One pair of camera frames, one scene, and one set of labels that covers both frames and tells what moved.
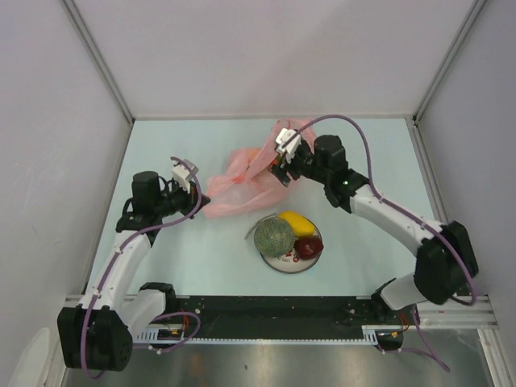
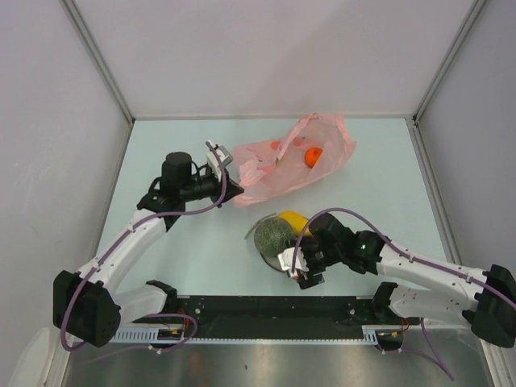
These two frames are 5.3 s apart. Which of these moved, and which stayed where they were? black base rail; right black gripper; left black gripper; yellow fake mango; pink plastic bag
Moved: pink plastic bag; left black gripper; right black gripper
Stayed: yellow fake mango; black base rail
